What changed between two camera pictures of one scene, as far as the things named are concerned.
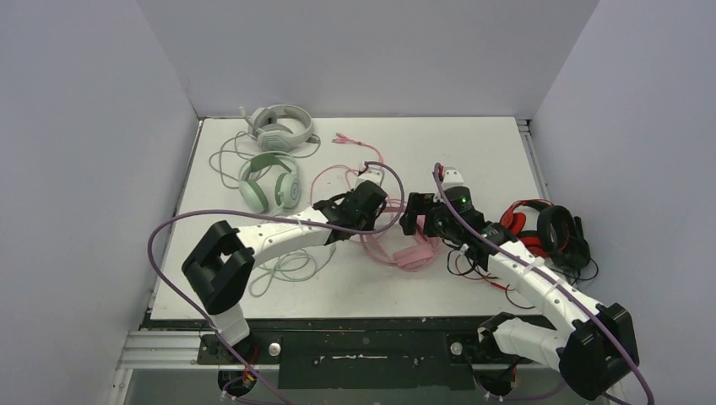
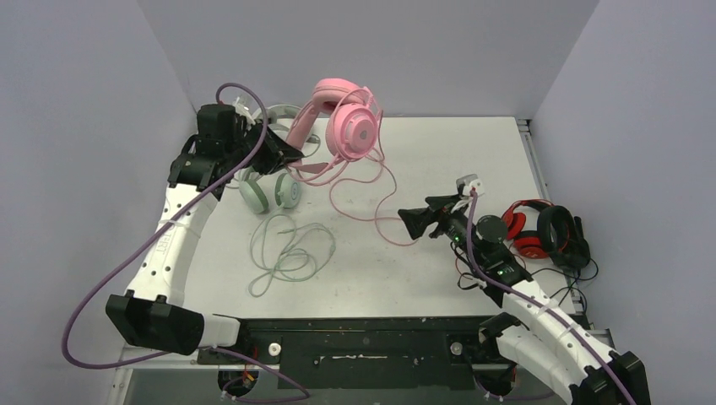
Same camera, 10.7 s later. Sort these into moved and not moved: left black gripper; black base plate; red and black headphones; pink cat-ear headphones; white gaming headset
Moved: pink cat-ear headphones; left black gripper
Not moved: black base plate; white gaming headset; red and black headphones
